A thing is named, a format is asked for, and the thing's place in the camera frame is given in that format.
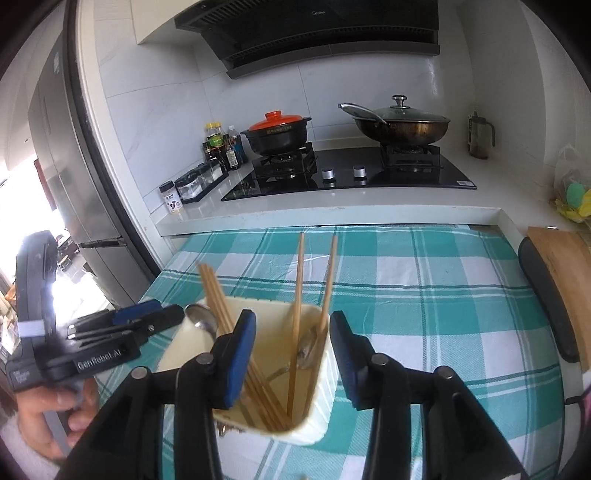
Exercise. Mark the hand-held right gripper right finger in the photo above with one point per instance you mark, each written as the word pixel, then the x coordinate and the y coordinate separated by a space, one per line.
pixel 344 360

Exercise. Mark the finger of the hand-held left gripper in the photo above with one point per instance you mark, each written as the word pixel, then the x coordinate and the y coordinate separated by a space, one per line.
pixel 120 334
pixel 136 310

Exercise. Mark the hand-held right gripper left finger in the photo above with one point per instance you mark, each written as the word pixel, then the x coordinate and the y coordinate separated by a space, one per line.
pixel 240 360

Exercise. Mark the metal spoon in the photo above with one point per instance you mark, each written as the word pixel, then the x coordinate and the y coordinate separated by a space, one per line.
pixel 309 346
pixel 201 318

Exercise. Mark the cream ribbed utensil holder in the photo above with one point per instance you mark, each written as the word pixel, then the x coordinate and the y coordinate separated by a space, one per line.
pixel 314 415

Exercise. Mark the set of wooden chopsticks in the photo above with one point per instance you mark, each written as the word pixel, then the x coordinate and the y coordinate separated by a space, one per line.
pixel 214 295

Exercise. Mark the person's left forearm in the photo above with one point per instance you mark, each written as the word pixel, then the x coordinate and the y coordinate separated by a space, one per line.
pixel 18 457

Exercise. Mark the person's left hand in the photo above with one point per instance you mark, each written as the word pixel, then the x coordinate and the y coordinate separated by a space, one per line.
pixel 46 415

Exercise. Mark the green checked tablecloth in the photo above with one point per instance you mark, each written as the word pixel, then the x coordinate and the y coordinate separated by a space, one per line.
pixel 415 300

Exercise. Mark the black-capped seasoning jar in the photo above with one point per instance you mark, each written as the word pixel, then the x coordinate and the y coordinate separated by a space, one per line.
pixel 171 198

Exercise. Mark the grey refrigerator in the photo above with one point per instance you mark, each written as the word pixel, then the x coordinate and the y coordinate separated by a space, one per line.
pixel 78 184

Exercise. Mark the black spice jar rack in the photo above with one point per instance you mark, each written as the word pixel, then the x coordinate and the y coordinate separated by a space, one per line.
pixel 198 184

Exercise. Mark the dark sauce bottle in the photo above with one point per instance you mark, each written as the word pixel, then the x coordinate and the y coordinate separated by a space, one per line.
pixel 238 150
pixel 229 150

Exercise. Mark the silver stove knob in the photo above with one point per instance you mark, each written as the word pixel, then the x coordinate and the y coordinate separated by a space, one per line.
pixel 360 172
pixel 328 174

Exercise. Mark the yellow-capped oil bottle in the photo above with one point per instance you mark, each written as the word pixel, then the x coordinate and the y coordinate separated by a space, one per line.
pixel 213 138

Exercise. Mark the black gas stove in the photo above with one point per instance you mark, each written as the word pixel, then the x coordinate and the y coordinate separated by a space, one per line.
pixel 415 177

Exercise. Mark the black pot with orange lid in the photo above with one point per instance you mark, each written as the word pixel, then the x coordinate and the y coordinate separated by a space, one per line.
pixel 277 138

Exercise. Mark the dark wok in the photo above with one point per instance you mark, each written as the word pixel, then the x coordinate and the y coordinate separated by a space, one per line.
pixel 406 131

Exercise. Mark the wooden cutting board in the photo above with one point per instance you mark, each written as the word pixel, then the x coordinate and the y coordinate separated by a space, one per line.
pixel 568 277

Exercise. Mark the glass wok lid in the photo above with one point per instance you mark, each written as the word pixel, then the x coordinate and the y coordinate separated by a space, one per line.
pixel 406 113

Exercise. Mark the glass pitcher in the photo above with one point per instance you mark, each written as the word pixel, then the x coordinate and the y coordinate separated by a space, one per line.
pixel 479 136

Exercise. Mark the plastic bag of sponges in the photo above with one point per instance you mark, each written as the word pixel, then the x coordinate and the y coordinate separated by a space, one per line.
pixel 575 194

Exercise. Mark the black range hood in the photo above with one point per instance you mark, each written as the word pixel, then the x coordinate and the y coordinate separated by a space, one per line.
pixel 323 32

